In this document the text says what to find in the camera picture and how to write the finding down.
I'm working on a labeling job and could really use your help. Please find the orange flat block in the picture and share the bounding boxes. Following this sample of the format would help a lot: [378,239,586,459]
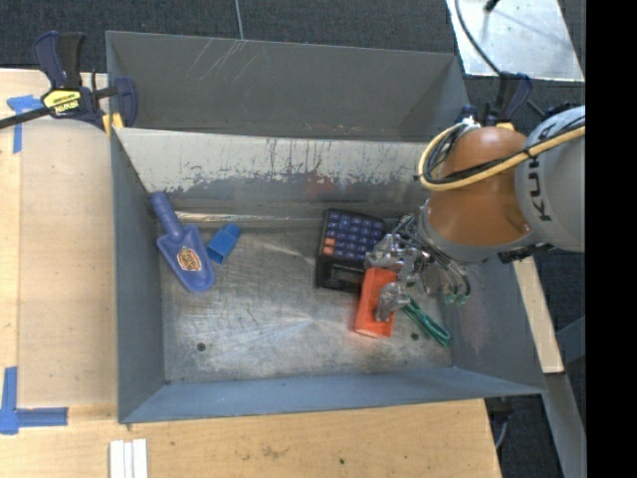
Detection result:
[353,266,400,341]

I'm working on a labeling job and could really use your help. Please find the pale wood flat board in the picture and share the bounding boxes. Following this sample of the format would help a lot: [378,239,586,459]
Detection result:
[17,117,121,410]

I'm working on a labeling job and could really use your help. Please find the green plastic clip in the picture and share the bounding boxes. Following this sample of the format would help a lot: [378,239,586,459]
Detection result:
[399,298,453,349]

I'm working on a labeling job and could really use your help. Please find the grey metal bin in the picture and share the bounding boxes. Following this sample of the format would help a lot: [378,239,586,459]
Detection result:
[105,30,548,425]

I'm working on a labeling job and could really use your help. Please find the small blue plastic block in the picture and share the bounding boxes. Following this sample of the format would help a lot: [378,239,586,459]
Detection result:
[205,223,243,267]

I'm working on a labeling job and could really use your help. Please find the blue toy trowel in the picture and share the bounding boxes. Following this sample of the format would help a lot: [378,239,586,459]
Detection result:
[149,190,217,294]

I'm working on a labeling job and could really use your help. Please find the black calculator with blue keys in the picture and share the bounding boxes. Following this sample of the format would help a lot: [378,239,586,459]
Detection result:
[314,208,387,295]

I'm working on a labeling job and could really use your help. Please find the black cylinder on white bracket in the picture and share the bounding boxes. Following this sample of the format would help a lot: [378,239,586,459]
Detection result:
[497,244,553,266]

